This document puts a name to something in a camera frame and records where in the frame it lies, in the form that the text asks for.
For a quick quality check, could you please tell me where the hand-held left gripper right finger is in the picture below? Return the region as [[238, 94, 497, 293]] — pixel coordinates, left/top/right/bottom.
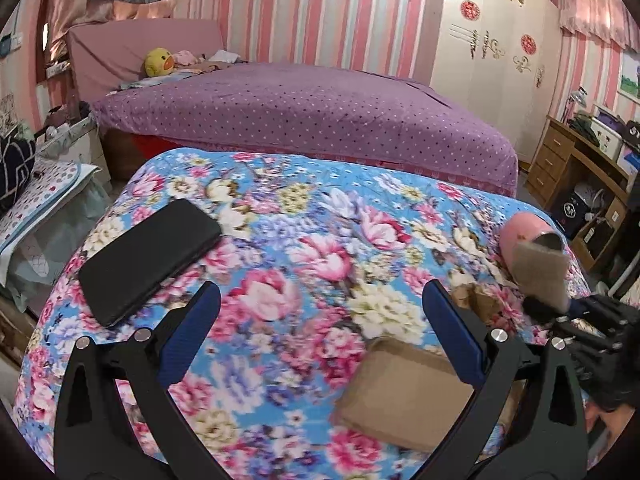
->
[[422, 279, 589, 480]]

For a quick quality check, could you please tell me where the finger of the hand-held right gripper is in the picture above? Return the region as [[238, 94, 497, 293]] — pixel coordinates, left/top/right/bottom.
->
[[522, 295, 576, 322]]

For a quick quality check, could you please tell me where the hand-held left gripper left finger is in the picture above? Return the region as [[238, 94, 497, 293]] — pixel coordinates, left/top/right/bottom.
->
[[53, 281, 237, 480]]

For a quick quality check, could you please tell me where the tan felt piece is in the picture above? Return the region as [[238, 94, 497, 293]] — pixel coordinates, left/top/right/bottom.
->
[[514, 242, 572, 312]]

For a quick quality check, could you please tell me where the pink bin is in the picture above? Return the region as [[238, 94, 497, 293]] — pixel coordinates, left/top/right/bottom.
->
[[499, 211, 569, 288]]

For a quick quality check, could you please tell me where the cardboard box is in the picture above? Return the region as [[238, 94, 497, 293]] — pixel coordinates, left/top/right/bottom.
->
[[334, 282, 527, 455]]

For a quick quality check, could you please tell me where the person's right hand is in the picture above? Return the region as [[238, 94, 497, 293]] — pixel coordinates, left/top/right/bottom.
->
[[584, 400, 610, 435]]

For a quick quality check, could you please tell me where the black phone case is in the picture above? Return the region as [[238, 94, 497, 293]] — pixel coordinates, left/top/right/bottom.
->
[[78, 198, 224, 329]]

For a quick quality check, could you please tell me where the black box with round logo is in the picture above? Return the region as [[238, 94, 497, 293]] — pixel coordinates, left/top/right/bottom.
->
[[556, 194, 594, 235]]

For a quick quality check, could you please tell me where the wooden desk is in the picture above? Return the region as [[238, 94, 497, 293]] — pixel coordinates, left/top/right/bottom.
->
[[525, 114, 640, 273]]

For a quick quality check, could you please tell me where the white storage box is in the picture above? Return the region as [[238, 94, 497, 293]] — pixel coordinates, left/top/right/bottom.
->
[[591, 105, 627, 162]]

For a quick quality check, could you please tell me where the desk lamp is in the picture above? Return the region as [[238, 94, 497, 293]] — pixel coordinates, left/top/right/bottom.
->
[[564, 86, 589, 124]]

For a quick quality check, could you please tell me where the white bedside cabinet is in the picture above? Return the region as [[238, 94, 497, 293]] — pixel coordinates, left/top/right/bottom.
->
[[34, 112, 112, 188]]

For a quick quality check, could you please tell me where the dark patterned cloth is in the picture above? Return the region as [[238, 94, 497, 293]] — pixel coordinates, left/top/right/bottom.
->
[[0, 134, 37, 213]]

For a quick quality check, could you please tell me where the white wardrobe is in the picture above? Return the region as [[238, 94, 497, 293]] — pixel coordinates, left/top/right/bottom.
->
[[430, 0, 562, 163]]

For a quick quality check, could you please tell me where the purple dotted bed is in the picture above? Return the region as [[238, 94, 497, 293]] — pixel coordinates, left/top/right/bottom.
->
[[90, 62, 520, 196]]

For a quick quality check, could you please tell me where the yellow duck plush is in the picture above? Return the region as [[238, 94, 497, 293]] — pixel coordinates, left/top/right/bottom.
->
[[144, 48, 176, 79]]

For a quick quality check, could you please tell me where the pile of clothes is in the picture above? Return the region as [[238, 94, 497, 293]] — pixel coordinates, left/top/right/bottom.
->
[[172, 48, 249, 73]]

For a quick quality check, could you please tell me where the pink curtain valance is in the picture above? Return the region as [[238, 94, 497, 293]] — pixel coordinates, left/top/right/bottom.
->
[[558, 0, 640, 52]]

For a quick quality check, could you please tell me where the pink headboard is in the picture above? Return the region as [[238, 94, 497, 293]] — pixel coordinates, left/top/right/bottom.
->
[[66, 18, 224, 96]]

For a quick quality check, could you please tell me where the small landscape wall picture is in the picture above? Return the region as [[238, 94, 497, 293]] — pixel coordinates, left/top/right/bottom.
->
[[618, 52, 640, 99]]

